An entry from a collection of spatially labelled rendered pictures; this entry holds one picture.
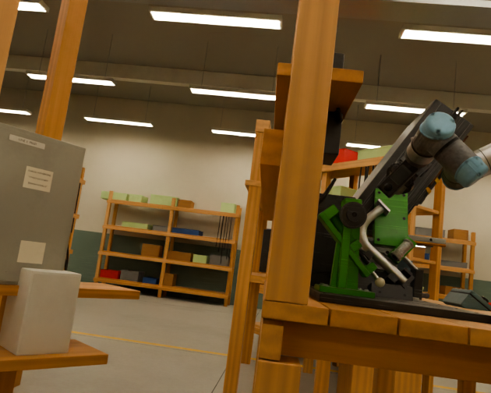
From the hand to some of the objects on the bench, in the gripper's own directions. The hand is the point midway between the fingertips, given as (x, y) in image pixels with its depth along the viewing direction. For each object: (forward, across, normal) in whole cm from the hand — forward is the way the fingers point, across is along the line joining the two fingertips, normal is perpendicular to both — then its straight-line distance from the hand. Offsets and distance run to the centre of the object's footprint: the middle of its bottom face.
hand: (391, 190), depth 142 cm
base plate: (+37, -17, +18) cm, 45 cm away
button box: (+19, -43, +3) cm, 47 cm away
